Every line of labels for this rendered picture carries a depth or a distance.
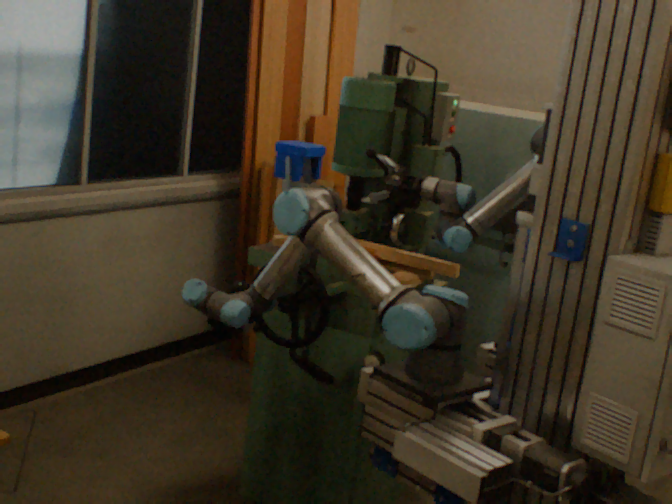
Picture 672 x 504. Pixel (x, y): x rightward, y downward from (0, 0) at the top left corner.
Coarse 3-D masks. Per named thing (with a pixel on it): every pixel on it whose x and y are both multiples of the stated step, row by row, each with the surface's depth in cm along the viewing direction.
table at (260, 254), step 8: (256, 248) 313; (264, 248) 315; (272, 248) 316; (248, 256) 315; (256, 256) 313; (264, 256) 312; (272, 256) 310; (256, 264) 314; (392, 272) 304; (304, 280) 293; (344, 280) 297; (424, 280) 299; (432, 280) 303; (328, 288) 289; (336, 288) 291; (344, 288) 296; (352, 288) 296; (416, 288) 293
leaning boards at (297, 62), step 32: (256, 0) 427; (288, 0) 442; (320, 0) 466; (352, 0) 489; (256, 32) 431; (288, 32) 452; (320, 32) 476; (352, 32) 494; (256, 64) 435; (288, 64) 457; (320, 64) 480; (352, 64) 499; (256, 96) 440; (288, 96) 461; (320, 96) 485; (256, 128) 441; (288, 128) 466; (320, 128) 473; (256, 160) 443; (256, 192) 448; (256, 224) 452
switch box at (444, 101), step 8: (440, 96) 319; (448, 96) 317; (456, 96) 322; (440, 104) 319; (448, 104) 318; (456, 104) 323; (440, 112) 319; (448, 112) 319; (456, 112) 325; (440, 120) 320; (448, 120) 320; (456, 120) 327; (440, 128) 320; (448, 128) 322; (432, 136) 322; (440, 136) 321
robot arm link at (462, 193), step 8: (440, 184) 273; (448, 184) 272; (456, 184) 271; (440, 192) 272; (448, 192) 271; (456, 192) 269; (464, 192) 269; (472, 192) 270; (440, 200) 273; (448, 200) 271; (456, 200) 270; (464, 200) 268; (472, 200) 271; (440, 208) 274; (448, 208) 271; (456, 208) 271; (464, 208) 270
